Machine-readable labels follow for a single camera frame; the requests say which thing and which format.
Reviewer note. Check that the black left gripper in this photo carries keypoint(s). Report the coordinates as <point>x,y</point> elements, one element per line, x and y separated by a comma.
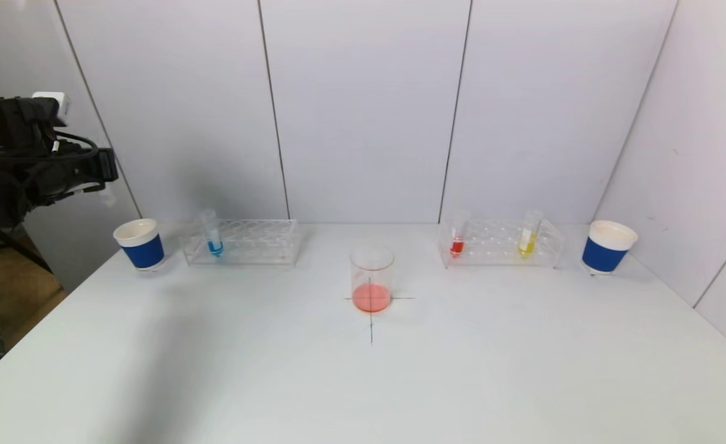
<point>107,164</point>

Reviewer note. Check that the test tube with salmon pigment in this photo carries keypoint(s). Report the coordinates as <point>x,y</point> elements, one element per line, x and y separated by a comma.
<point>108,196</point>

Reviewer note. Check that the test tube with blue pigment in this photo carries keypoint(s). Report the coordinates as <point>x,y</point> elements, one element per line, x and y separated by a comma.
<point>214,246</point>

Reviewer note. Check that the clear acrylic test tube rack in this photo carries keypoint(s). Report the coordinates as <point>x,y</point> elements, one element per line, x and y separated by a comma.
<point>498,243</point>
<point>251,243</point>

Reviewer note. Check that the clear glass beaker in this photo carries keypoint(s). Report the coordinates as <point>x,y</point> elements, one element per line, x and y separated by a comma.
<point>372,296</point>

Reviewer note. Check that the test tube with red pigment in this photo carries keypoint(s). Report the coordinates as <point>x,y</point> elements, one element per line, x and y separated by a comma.
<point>457,246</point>

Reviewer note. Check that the test tube with yellow pigment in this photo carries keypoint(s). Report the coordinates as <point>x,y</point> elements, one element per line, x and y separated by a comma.
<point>527,243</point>

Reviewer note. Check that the blue white paper cup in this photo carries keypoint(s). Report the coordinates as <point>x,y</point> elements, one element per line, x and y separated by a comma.
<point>606,253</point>
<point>142,250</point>

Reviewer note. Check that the dark tripod stand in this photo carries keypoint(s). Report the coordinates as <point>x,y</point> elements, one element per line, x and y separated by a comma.
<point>23,253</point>

